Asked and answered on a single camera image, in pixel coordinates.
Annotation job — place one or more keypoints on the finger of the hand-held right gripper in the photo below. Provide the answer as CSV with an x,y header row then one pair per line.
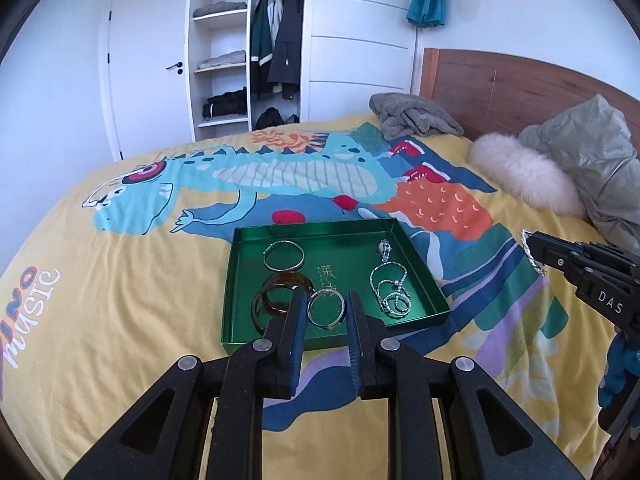
x,y
550,245
570,271

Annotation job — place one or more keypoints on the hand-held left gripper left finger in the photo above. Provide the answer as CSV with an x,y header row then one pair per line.
x,y
299,340

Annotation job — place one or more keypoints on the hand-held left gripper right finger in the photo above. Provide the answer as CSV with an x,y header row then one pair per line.
x,y
355,345

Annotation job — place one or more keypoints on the large twisted silver bangle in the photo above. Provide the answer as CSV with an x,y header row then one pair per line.
x,y
527,250

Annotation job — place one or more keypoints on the small twisted silver bangle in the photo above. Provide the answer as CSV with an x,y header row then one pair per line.
x,y
309,310

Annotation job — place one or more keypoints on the amber bangle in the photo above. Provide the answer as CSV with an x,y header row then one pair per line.
x,y
287,276

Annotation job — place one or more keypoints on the green metal tray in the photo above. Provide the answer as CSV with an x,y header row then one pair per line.
x,y
350,245

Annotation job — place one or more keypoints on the silver link watch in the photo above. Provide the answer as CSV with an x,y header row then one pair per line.
x,y
386,249

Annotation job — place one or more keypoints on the person's right hand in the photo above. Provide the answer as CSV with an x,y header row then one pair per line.
x,y
617,375

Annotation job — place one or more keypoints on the dark brown bangle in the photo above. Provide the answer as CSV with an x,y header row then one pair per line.
x,y
255,310

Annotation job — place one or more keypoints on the thin silver bangle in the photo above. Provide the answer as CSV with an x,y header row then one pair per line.
x,y
400,314

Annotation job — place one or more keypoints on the white fur pillow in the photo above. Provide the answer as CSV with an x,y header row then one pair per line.
x,y
525,170

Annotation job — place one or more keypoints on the wooden headboard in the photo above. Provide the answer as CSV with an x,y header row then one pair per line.
x,y
475,90

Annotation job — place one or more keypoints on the yellow printed blanket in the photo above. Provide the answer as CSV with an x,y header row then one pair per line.
x,y
125,285

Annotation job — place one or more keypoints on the grey crumpled cloth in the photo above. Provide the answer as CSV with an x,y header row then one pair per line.
x,y
415,115

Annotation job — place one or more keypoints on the black crumpled garment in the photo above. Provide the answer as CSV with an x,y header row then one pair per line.
x,y
275,119

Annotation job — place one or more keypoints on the black folded clothes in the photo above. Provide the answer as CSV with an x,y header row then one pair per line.
x,y
225,105

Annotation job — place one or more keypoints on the white door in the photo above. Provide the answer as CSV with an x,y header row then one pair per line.
x,y
145,110

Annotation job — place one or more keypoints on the folded white clothes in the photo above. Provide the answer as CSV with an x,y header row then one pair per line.
x,y
220,61

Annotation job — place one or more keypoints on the green and black hanging jacket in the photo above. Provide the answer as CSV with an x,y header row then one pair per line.
x,y
259,50

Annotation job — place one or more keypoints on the white wardrobe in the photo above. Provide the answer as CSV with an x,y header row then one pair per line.
x,y
360,20

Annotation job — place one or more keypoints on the dark hanging jacket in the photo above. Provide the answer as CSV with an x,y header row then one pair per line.
x,y
287,45

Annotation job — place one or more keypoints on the folded grey clothes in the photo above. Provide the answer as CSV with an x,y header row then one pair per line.
x,y
220,10

